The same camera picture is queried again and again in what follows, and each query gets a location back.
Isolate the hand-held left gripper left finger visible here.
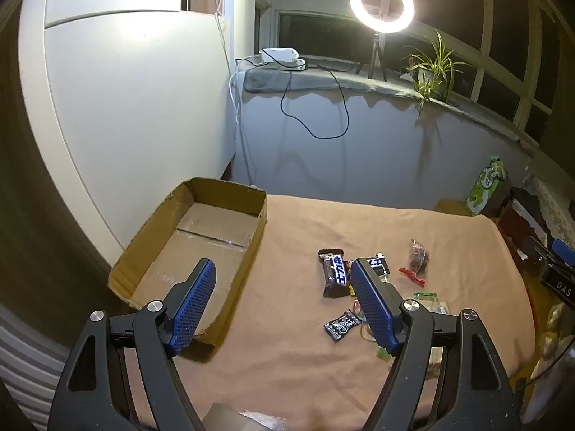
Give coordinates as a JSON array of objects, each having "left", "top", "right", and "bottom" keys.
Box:
[{"left": 47, "top": 258, "right": 219, "bottom": 431}]

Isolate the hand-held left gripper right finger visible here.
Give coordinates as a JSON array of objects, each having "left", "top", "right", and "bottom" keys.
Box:
[{"left": 349, "top": 258, "right": 524, "bottom": 431}]

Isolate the clear green-topped snack packet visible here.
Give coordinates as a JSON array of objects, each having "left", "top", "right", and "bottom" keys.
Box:
[
  {"left": 413, "top": 292, "right": 450, "bottom": 315},
  {"left": 353, "top": 298, "right": 392, "bottom": 362}
]

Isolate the black white candy packet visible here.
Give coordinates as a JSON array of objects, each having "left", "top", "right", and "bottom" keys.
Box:
[{"left": 323, "top": 309, "right": 362, "bottom": 344}]

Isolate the black chocolate bar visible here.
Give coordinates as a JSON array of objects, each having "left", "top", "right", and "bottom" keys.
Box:
[
  {"left": 318, "top": 248, "right": 349, "bottom": 299},
  {"left": 365, "top": 252, "right": 391, "bottom": 279}
]

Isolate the clear packet of dark snack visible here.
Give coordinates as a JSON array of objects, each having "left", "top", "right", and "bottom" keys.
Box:
[{"left": 406, "top": 239, "right": 431, "bottom": 277}]

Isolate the cardboard box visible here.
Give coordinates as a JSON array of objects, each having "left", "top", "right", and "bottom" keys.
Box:
[{"left": 108, "top": 177, "right": 269, "bottom": 346}]

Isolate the lace cloth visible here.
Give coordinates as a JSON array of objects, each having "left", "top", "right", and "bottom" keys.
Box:
[{"left": 532, "top": 175, "right": 575, "bottom": 252}]

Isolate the red candy wrapper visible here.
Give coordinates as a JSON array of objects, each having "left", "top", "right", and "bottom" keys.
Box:
[{"left": 399, "top": 267, "right": 427, "bottom": 288}]

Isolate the beige plastic bag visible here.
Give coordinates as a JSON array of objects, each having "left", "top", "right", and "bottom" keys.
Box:
[{"left": 521, "top": 301, "right": 575, "bottom": 423}]

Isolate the green snack bag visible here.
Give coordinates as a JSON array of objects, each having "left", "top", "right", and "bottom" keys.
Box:
[{"left": 465, "top": 155, "right": 507, "bottom": 216}]

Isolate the tan tablecloth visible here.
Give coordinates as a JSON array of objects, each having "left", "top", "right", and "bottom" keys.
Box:
[{"left": 121, "top": 193, "right": 540, "bottom": 431}]

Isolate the grey ribbed panel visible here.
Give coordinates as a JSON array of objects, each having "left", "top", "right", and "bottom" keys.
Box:
[{"left": 0, "top": 303, "right": 79, "bottom": 418}]

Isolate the white wardrobe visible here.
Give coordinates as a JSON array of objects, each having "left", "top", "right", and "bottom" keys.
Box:
[{"left": 18, "top": 0, "right": 239, "bottom": 261}]

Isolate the potted spider plant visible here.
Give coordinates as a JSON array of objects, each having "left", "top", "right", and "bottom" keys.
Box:
[{"left": 401, "top": 29, "right": 470, "bottom": 115}]

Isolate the grey windowsill cloth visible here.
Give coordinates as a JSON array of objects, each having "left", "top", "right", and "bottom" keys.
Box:
[{"left": 243, "top": 66, "right": 540, "bottom": 149}]

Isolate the black tripod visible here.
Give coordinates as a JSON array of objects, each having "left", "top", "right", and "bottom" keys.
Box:
[{"left": 355, "top": 31, "right": 389, "bottom": 80}]

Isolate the white power strip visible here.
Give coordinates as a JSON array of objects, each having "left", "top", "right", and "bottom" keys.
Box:
[{"left": 259, "top": 47, "right": 307, "bottom": 71}]

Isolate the black cable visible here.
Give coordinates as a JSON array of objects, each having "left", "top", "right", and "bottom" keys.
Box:
[{"left": 281, "top": 60, "right": 360, "bottom": 140}]

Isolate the white cable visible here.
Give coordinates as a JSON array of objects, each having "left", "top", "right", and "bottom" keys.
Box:
[{"left": 228, "top": 56, "right": 263, "bottom": 185}]

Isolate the ring light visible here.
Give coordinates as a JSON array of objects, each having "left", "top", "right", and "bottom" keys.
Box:
[{"left": 349, "top": 0, "right": 415, "bottom": 34}]

